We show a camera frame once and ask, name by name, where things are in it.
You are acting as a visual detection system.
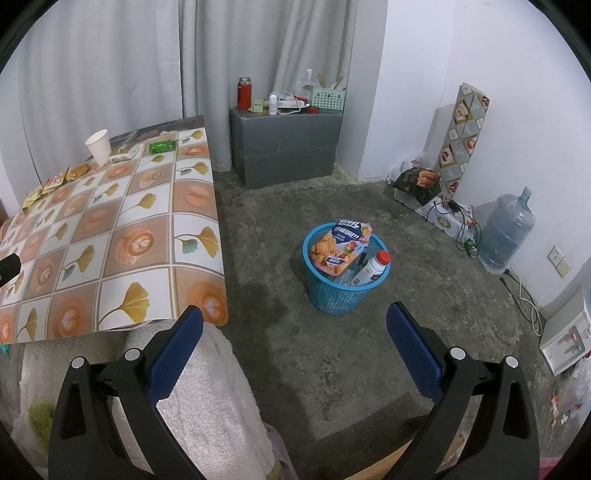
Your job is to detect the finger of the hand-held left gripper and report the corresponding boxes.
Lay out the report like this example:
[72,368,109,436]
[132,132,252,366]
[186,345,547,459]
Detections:
[0,253,22,288]

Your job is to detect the blue plastic basket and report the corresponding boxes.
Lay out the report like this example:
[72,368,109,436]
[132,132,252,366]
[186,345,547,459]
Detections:
[302,222,392,316]

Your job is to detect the white fluffy towel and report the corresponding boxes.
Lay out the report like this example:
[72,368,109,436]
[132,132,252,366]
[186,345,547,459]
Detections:
[0,318,284,480]

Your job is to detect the white paper cup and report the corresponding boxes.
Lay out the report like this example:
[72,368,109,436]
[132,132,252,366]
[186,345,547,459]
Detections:
[85,129,112,168]

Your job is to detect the grey cabinet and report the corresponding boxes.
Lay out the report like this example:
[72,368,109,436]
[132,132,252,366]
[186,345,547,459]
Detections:
[229,107,343,190]

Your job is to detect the blue orange snack bag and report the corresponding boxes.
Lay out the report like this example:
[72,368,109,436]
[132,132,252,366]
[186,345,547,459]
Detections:
[309,220,374,277]

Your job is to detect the white plastic bags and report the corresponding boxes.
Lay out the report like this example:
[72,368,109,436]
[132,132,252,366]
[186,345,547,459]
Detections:
[388,154,437,185]

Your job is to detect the clear water jug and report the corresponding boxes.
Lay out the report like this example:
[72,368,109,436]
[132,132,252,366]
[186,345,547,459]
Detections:
[478,186,536,273]

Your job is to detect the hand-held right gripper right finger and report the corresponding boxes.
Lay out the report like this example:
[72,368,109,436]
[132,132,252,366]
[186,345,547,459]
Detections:
[383,301,541,480]

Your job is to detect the wall socket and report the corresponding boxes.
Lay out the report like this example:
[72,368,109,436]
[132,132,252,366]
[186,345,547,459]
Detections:
[547,247,573,278]

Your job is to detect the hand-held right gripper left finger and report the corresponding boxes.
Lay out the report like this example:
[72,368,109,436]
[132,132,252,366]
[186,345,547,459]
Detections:
[47,305,218,480]

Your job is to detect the white plastic box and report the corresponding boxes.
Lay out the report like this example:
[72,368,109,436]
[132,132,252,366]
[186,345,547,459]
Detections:
[394,189,476,238]

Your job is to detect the white drawer box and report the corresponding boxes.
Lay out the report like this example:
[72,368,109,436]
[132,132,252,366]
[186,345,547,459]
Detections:
[539,286,591,376]

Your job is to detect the black power cable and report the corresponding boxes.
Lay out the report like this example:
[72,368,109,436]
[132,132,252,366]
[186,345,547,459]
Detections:
[425,198,483,257]

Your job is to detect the white cable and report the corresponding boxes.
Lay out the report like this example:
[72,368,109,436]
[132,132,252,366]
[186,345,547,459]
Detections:
[501,268,546,335]

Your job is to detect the grey curtain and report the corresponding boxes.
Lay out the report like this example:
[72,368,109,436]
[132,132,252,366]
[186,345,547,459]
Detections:
[0,0,386,174]

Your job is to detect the clear plastic bag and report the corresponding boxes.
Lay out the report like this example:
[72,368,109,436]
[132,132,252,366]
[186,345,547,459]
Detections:
[549,360,591,430]

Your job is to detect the dark snack bag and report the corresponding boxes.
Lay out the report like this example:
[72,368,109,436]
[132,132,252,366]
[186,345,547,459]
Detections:
[392,168,441,206]

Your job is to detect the green plastic basket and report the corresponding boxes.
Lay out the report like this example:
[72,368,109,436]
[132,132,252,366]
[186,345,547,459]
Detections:
[310,87,347,115]

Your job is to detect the ginkgo-patterned tablecloth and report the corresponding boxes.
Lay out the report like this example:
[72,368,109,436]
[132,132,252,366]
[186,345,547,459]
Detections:
[0,115,230,344]

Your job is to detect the white bottle with red cap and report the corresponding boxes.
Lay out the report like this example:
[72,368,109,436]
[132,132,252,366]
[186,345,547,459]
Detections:
[348,250,392,287]

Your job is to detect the rolled diamond-patterned sheet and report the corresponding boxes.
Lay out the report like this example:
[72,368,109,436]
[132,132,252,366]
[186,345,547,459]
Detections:
[436,83,491,199]

